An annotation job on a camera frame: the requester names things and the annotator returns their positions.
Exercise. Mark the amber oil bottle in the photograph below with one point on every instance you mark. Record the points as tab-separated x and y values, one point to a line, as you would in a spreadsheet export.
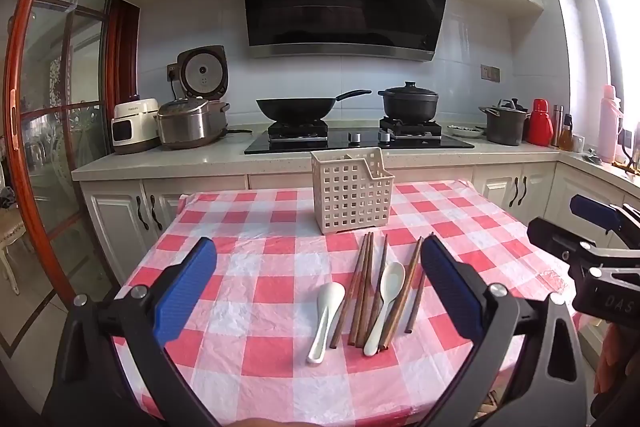
566	139

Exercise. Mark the pink bottle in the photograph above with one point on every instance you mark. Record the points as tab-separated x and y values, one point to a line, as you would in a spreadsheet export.
609	132

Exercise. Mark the beige plastic utensil basket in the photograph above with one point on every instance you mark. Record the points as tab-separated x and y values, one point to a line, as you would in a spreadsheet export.
350	202

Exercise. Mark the white ceramic spoon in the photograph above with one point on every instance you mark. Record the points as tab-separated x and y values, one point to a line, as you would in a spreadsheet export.
392	279
327	307

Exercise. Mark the white ornate chair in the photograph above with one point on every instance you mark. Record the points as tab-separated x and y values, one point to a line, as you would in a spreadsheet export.
10	232

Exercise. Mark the wall socket with plug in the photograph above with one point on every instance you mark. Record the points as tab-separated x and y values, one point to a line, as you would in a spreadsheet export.
173	72

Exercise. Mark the stainless steel bottle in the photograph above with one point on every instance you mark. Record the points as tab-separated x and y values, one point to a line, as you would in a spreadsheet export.
557	127

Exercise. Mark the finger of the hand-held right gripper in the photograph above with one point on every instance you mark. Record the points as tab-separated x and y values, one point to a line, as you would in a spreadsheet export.
590	209
555	239

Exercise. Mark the red thermos jug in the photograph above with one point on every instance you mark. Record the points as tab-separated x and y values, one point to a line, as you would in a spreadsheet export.
540	127

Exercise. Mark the black wok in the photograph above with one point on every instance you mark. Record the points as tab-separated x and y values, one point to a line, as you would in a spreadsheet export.
295	109

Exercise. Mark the person's right hand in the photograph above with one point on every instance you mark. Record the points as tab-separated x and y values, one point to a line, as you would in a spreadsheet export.
620	367

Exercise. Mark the wall switch plate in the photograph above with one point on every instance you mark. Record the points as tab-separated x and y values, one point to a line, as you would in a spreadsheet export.
490	73

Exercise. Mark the small white cup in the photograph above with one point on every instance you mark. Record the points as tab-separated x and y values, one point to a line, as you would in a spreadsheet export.
578	143

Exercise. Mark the brown rice cooker open lid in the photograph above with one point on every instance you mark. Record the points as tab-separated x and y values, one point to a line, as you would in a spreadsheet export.
202	69

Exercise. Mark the red white checked tablecloth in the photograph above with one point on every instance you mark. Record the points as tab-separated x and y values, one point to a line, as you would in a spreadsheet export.
280	287

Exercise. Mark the bright window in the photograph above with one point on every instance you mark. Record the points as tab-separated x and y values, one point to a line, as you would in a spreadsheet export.
620	32

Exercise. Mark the black glass gas hob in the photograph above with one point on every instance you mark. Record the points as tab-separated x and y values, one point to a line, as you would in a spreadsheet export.
300	146

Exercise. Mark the white countertop appliance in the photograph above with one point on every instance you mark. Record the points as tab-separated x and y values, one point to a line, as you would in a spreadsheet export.
132	129

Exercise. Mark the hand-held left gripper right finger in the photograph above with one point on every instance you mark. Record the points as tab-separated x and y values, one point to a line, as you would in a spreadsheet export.
450	292

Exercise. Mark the grey lidded stockpot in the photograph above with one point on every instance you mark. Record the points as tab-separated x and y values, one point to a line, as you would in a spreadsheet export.
502	129

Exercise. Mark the black lidded cooking pot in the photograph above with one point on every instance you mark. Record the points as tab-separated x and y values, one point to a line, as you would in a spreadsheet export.
409	107

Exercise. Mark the wooden framed glass door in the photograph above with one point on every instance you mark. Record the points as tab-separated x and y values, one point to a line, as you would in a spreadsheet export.
15	72

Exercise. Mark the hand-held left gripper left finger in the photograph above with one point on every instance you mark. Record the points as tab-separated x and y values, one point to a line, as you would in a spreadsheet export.
185	292

